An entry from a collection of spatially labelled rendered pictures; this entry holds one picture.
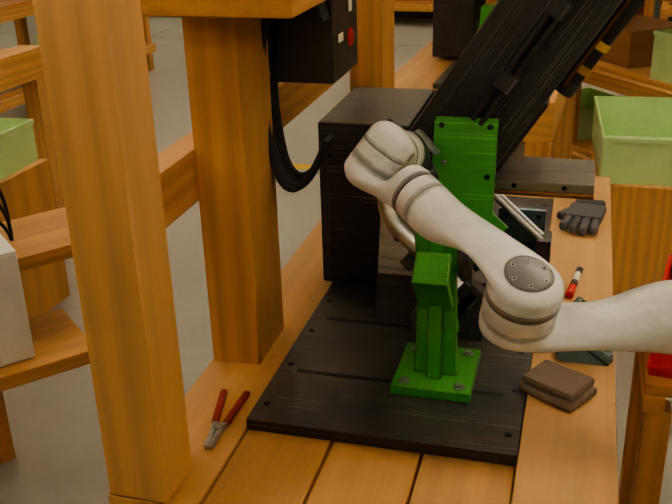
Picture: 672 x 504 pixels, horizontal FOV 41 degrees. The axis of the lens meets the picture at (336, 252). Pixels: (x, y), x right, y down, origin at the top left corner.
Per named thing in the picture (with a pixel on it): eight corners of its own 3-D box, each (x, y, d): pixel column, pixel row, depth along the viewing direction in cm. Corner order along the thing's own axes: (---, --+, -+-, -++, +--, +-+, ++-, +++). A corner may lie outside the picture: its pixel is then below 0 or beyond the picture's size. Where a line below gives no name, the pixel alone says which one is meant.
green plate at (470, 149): (495, 231, 170) (503, 118, 166) (490, 236, 162) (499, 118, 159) (434, 226, 173) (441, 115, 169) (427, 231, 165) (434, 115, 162)
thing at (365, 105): (434, 233, 208) (436, 88, 194) (409, 289, 181) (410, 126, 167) (357, 227, 212) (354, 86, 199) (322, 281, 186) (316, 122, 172)
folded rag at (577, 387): (598, 394, 144) (599, 379, 143) (569, 415, 139) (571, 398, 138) (545, 372, 151) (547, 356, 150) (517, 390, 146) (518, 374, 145)
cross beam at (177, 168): (349, 71, 238) (348, 37, 235) (115, 273, 124) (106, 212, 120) (331, 71, 240) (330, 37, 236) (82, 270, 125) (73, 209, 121)
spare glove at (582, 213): (565, 204, 223) (566, 194, 222) (609, 209, 219) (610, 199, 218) (549, 232, 206) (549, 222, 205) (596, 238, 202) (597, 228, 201)
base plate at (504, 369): (553, 206, 228) (553, 198, 227) (516, 467, 131) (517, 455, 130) (391, 195, 238) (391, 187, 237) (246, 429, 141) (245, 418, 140)
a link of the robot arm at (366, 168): (328, 166, 128) (382, 224, 120) (364, 116, 126) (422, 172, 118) (357, 179, 133) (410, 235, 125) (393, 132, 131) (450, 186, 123)
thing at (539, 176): (594, 174, 182) (595, 159, 181) (593, 201, 168) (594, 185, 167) (405, 163, 192) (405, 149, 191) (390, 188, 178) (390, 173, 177)
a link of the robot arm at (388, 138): (398, 113, 138) (364, 158, 140) (376, 111, 123) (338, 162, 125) (433, 141, 137) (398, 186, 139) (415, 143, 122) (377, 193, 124)
